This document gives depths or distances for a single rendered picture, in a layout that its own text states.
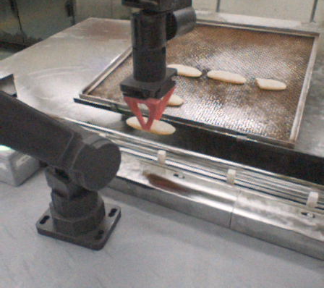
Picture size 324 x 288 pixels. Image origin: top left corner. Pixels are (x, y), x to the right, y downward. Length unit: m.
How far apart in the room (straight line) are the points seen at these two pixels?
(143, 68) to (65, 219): 0.27
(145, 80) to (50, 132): 0.20
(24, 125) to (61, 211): 0.18
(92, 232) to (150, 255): 0.10
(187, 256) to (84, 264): 0.15
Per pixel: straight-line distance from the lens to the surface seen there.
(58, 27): 3.51
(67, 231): 0.56
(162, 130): 0.61
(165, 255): 0.54
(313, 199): 0.61
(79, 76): 1.14
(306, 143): 0.70
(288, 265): 0.56
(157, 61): 0.55
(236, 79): 0.84
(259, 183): 0.64
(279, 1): 4.27
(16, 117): 0.40
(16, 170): 0.69
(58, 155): 0.45
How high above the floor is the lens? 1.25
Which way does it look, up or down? 31 degrees down
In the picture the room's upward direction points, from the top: straight up
